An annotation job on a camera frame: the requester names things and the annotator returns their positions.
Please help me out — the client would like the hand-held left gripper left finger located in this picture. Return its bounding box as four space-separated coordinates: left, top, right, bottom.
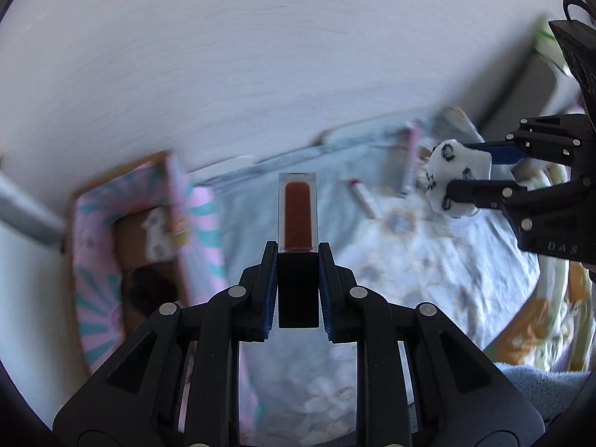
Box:
52 241 280 447

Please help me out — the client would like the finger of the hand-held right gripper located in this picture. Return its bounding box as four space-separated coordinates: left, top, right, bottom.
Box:
466 114 596 166
446 178 587 231

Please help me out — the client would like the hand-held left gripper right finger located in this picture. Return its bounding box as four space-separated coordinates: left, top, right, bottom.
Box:
318 242 545 447

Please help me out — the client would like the white spotted sock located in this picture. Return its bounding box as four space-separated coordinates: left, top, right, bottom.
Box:
142 207 180 264
426 139 493 219

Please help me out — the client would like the red lip gloss black cap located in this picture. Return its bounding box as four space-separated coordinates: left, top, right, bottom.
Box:
277 172 322 329

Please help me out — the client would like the pink cosmetic box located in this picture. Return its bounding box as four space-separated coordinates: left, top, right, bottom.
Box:
398 121 422 199

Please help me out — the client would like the small white dropper tube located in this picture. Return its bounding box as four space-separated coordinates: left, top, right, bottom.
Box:
347 178 383 219

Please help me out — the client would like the black scrunchie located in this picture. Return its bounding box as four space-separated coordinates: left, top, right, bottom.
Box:
123 265 180 317

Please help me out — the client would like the cardboard box with pink lining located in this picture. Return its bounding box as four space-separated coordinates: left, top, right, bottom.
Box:
63 150 261 434

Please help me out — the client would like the grey pillow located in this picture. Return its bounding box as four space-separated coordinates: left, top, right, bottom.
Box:
479 51 573 140

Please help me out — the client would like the yellow printed blanket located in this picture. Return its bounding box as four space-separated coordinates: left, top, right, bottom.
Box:
484 168 596 373

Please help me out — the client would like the light blue floral cloth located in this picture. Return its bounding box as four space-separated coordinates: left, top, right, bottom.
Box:
186 105 545 447

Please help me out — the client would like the light blue towel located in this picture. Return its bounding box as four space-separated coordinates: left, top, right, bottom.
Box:
494 361 592 429

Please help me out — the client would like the white desk rail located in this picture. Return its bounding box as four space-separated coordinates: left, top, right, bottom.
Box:
200 156 256 180

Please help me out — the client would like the black cable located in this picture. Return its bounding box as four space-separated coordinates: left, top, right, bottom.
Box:
562 0 591 22

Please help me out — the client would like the grey door frame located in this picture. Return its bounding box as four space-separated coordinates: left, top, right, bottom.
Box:
0 163 66 252

